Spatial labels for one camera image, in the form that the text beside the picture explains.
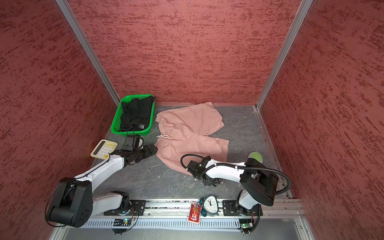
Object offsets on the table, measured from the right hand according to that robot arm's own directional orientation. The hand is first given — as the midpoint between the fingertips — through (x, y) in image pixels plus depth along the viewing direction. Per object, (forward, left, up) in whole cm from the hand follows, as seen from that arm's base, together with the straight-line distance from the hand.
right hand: (216, 183), depth 81 cm
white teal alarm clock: (-11, +5, +3) cm, 13 cm away
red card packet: (-14, +12, +2) cm, 19 cm away
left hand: (+17, +38, +3) cm, 42 cm away
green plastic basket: (+38, +65, +7) cm, 76 cm away
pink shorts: (+35, +17, +2) cm, 39 cm away
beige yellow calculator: (+23, +71, +1) cm, 75 cm away
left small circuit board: (-16, +45, 0) cm, 48 cm away
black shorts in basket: (+51, +56, +4) cm, 76 cm away
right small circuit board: (-19, -13, -2) cm, 23 cm away
